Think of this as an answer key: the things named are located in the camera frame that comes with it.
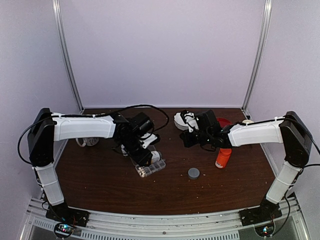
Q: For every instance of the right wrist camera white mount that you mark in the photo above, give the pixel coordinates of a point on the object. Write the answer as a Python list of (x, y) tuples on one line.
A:
[(189, 119)]

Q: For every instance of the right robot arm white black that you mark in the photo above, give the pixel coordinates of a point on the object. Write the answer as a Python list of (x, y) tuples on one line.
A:
[(203, 128)]

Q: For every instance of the right aluminium frame post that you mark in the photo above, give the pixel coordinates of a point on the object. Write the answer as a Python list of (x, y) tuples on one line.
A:
[(264, 30)]

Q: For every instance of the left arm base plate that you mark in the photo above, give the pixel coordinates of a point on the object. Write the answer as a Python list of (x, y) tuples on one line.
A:
[(68, 220)]

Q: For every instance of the red floral plate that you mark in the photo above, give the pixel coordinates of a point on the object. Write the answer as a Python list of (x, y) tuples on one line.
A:
[(223, 122)]

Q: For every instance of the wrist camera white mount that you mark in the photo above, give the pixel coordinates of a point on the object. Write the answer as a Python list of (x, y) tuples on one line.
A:
[(189, 119), (148, 140)]

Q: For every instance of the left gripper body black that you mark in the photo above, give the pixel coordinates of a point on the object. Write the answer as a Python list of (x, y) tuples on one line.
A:
[(131, 148)]

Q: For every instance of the aluminium frame post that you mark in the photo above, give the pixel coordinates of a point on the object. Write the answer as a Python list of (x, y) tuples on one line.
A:
[(264, 30), (56, 5)]

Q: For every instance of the cream ceramic mug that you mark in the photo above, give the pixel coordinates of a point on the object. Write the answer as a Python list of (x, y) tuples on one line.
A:
[(247, 121)]

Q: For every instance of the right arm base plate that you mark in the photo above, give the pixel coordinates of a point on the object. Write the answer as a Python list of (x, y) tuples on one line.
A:
[(261, 219)]

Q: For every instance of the clear plastic pill organizer box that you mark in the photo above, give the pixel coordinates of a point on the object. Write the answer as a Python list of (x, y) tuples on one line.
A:
[(145, 171)]

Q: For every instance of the white scalloped bowl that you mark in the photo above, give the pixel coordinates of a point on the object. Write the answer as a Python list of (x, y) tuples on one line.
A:
[(179, 123)]

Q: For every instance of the left aluminium frame post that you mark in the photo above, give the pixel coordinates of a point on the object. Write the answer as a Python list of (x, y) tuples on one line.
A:
[(56, 5)]

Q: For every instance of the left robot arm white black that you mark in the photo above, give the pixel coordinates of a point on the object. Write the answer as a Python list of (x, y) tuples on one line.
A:
[(132, 134)]

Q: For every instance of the orange pill bottle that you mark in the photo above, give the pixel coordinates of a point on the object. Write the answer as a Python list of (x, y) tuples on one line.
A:
[(223, 157)]

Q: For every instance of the small white pill bottle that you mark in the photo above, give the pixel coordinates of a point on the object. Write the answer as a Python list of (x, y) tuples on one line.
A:
[(124, 152)]

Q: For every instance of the amber bottle with grey cap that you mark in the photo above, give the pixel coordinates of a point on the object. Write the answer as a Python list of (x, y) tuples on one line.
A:
[(156, 156)]

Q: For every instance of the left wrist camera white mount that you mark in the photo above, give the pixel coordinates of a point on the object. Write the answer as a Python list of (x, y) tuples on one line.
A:
[(148, 140)]

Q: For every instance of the front aluminium rail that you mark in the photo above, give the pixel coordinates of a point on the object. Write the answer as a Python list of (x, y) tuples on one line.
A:
[(224, 225)]

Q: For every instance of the floral mug with orange liquid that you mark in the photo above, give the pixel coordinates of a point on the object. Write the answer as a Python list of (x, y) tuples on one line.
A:
[(87, 142)]

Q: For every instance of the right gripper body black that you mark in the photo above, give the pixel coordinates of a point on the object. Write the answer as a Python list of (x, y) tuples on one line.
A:
[(204, 138)]

